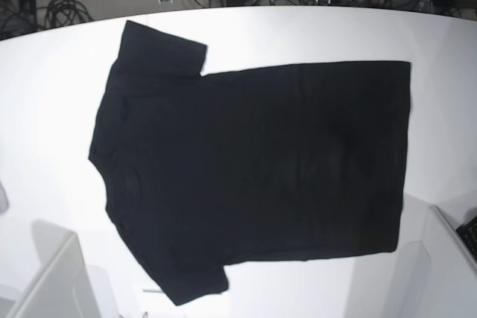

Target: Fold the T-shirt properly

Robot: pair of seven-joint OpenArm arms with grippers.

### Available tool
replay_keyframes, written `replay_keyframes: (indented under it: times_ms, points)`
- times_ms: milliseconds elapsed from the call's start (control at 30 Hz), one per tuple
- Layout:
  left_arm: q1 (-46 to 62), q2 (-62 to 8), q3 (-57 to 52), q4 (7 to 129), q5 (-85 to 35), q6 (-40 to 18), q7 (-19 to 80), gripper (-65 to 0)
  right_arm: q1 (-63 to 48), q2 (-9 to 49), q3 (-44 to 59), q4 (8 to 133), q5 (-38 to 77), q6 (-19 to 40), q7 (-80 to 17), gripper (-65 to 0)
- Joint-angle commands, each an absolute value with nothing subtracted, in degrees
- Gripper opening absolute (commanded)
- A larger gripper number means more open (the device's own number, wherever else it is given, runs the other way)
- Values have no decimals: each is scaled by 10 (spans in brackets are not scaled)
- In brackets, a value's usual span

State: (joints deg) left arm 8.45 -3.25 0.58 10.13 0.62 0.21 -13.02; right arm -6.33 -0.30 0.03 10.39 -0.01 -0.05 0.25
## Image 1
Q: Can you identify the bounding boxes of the black T-shirt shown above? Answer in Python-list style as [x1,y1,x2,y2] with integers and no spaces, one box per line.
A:
[89,22,411,305]

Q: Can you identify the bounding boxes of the black keyboard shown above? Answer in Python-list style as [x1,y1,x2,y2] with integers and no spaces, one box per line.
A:
[457,217,477,258]

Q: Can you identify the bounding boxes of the white right table divider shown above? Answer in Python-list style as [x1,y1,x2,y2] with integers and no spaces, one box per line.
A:
[419,206,476,317]

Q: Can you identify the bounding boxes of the black coiled floor cables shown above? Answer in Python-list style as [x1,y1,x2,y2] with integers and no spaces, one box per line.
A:
[43,0,94,29]

